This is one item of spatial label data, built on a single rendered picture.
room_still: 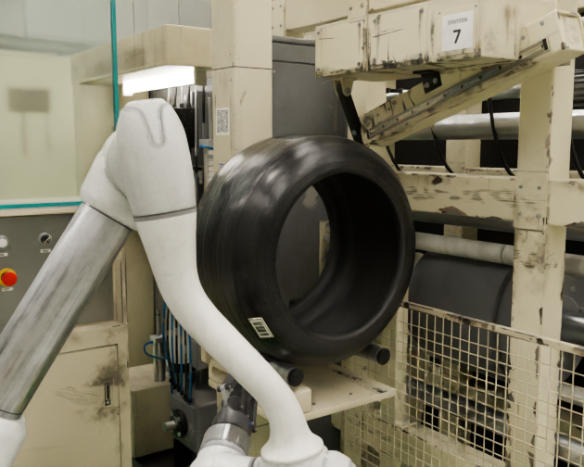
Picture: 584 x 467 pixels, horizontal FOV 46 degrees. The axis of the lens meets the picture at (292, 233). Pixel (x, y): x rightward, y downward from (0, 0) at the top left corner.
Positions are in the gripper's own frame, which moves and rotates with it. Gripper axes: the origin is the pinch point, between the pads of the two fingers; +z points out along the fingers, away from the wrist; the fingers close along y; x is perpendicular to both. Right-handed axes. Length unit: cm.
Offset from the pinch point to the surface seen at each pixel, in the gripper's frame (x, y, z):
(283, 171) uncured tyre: 14.5, -25.9, 32.8
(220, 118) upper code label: -8, -34, 72
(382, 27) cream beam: 43, -40, 71
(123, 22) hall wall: -457, -19, 1057
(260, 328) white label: -1.1, 1.6, 15.4
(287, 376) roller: -0.5, 15.7, 14.4
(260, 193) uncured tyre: 8.9, -24.7, 28.1
